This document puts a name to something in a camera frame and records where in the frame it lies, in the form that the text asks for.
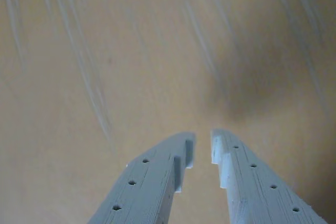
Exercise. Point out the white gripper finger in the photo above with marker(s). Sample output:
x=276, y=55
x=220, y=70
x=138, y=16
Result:
x=257, y=195
x=147, y=187

